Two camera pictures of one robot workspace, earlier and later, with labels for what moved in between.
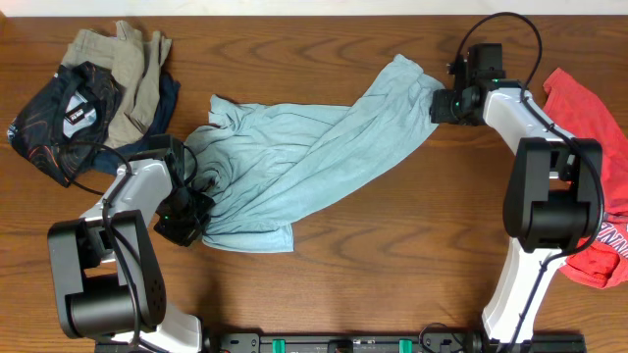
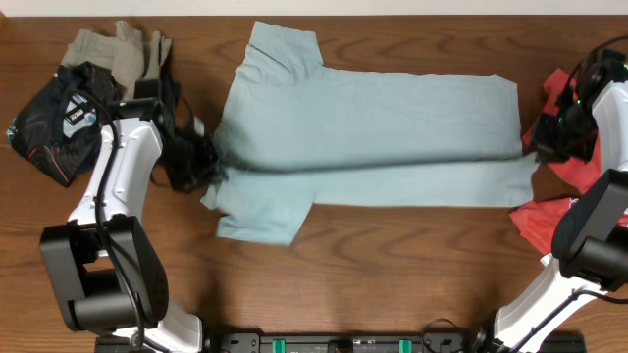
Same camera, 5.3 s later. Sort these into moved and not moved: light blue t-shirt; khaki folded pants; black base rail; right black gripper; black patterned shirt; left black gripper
Moved: light blue t-shirt; left black gripper; right black gripper
Not moved: black patterned shirt; khaki folded pants; black base rail
